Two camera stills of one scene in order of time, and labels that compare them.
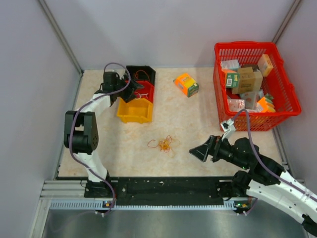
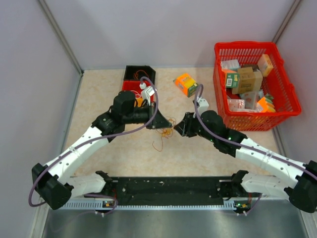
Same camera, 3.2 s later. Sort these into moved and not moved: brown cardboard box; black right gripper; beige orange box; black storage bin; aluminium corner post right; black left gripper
Moved: black left gripper; black right gripper
Not moved: brown cardboard box; black storage bin; beige orange box; aluminium corner post right
